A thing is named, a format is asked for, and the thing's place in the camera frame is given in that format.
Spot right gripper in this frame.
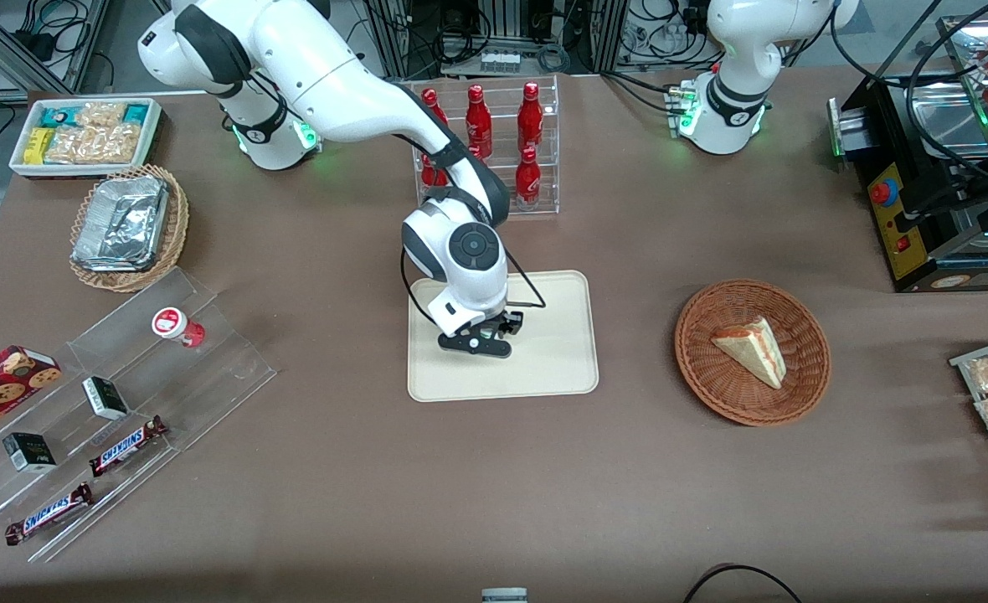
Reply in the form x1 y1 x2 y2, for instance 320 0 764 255
425 285 526 346

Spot beige plastic tray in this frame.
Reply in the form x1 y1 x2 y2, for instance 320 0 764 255
408 270 600 403

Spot clear acrylic bottle rack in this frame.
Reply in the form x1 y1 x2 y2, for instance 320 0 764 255
409 75 561 220

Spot brown round wicker basket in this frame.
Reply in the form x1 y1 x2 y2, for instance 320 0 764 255
674 279 832 427

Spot wrapped triangle sandwich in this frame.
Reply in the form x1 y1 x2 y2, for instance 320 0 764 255
710 316 788 390

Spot clear stepped acrylic display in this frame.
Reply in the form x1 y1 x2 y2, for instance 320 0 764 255
0 266 278 564

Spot red lid yogurt cup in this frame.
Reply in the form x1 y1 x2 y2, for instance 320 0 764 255
152 307 207 349

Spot light oval wicker basket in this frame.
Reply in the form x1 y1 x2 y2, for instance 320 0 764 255
69 164 190 293

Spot snickers bar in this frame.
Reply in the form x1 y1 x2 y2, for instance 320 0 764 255
4 482 94 547
89 415 168 478

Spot silver foil packets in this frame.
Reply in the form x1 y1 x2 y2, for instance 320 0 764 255
71 174 170 274

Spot white snack bin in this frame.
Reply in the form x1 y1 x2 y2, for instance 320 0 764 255
9 97 163 180

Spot small black box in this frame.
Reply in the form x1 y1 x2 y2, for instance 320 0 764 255
82 376 130 421
3 432 58 474

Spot clear rice cracker bag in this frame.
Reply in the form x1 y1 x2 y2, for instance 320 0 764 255
45 102 141 165

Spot black machine with red button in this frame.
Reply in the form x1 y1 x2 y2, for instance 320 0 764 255
827 0 988 294

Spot red cookie box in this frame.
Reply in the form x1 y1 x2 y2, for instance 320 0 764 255
0 345 63 447

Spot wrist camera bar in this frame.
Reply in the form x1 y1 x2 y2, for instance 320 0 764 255
437 332 514 359

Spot black floor cable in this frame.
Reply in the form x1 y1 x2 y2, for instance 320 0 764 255
682 564 805 603

